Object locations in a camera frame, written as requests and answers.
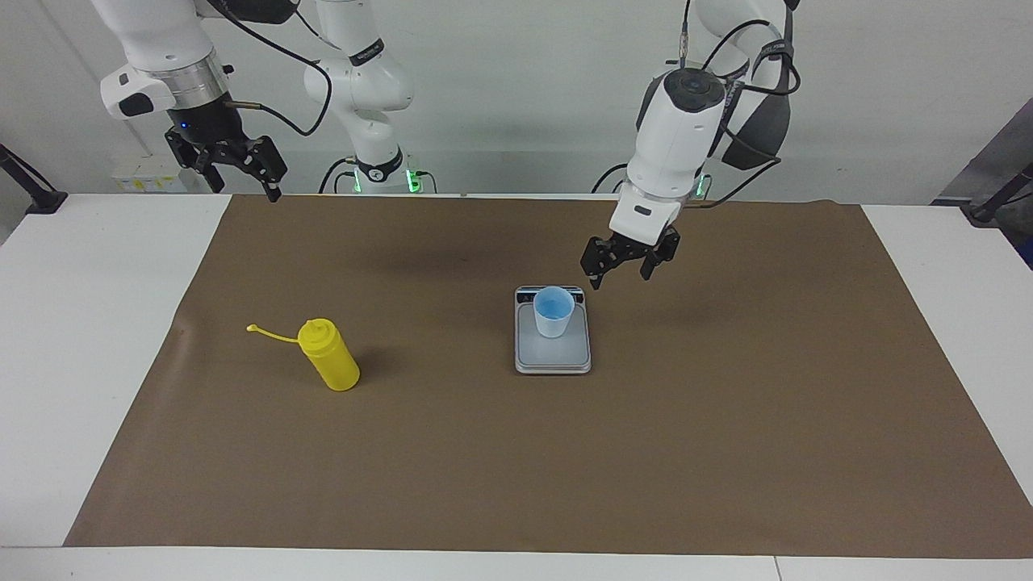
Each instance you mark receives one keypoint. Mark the brown paper table mat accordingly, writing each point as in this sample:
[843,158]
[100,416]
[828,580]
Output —
[516,452]

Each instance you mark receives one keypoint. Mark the yellow squeeze seasoning bottle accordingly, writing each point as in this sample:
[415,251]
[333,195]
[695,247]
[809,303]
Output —
[331,363]

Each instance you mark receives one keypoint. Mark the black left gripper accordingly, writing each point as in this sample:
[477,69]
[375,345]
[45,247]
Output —
[641,248]

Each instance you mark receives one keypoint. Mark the light blue plastic cup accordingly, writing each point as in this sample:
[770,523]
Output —
[554,316]

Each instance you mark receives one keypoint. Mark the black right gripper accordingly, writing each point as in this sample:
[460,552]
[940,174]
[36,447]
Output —
[208,127]

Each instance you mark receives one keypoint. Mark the silver digital kitchen scale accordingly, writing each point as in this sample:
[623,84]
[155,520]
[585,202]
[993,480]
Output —
[553,355]

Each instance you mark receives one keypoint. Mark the black camera stand clamp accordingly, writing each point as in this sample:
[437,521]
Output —
[989,211]
[44,200]

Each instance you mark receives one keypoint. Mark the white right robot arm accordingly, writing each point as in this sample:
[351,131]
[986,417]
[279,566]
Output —
[161,40]

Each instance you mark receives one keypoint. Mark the white wall socket strip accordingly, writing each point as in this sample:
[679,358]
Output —
[137,173]

